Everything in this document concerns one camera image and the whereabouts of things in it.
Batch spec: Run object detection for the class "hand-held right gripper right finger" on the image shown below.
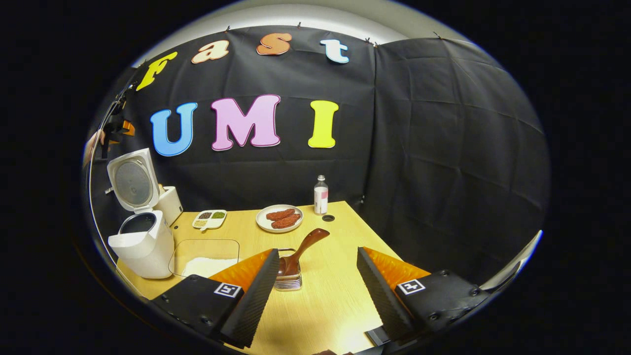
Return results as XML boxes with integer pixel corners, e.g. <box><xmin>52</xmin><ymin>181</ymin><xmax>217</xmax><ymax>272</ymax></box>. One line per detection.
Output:
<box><xmin>356</xmin><ymin>247</ymin><xmax>491</xmax><ymax>341</ymax></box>

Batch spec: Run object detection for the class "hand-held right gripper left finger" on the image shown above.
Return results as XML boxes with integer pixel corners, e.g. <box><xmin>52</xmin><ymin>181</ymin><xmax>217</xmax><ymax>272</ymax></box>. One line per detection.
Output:
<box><xmin>150</xmin><ymin>248</ymin><xmax>280</xmax><ymax>349</ymax></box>

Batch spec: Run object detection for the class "metal wire chopstick holder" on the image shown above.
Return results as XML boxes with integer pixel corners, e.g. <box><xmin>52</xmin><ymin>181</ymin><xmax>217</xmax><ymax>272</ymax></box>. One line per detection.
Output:
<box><xmin>274</xmin><ymin>248</ymin><xmax>303</xmax><ymax>291</ymax></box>

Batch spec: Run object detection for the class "brown wooden spoon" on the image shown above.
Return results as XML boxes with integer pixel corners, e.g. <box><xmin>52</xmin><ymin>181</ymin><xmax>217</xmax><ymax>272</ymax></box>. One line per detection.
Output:
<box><xmin>279</xmin><ymin>228</ymin><xmax>330</xmax><ymax>277</ymax></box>

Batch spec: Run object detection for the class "white rice cooker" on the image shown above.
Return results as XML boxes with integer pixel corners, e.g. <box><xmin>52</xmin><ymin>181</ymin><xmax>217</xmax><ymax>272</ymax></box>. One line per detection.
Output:
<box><xmin>105</xmin><ymin>148</ymin><xmax>175</xmax><ymax>280</ymax></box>

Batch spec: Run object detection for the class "white round plate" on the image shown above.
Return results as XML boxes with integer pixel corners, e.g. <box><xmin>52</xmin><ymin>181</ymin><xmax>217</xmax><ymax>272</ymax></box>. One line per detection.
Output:
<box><xmin>256</xmin><ymin>204</ymin><xmax>304</xmax><ymax>234</ymax></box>

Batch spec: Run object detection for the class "clear plastic container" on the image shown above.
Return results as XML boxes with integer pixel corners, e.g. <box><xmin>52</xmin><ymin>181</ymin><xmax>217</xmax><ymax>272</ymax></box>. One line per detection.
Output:
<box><xmin>169</xmin><ymin>239</ymin><xmax>241</xmax><ymax>279</ymax></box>

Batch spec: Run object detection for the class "white divided bean dish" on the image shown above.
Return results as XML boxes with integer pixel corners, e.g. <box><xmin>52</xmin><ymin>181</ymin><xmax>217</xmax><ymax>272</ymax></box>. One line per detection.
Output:
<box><xmin>192</xmin><ymin>210</ymin><xmax>228</xmax><ymax>232</ymax></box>

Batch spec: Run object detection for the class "white toaster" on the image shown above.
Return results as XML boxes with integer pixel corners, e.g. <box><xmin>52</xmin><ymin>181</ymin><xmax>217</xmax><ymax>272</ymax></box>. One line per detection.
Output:
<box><xmin>155</xmin><ymin>186</ymin><xmax>184</xmax><ymax>226</ymax></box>

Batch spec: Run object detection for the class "clear bottle pink label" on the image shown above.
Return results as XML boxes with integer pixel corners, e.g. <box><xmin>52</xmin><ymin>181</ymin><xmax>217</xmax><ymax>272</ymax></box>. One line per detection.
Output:
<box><xmin>314</xmin><ymin>175</ymin><xmax>329</xmax><ymax>215</ymax></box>

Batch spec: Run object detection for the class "black backdrop cloth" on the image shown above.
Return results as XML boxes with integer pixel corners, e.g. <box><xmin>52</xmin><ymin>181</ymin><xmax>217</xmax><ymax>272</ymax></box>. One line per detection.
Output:
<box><xmin>86</xmin><ymin>26</ymin><xmax>550</xmax><ymax>286</ymax></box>

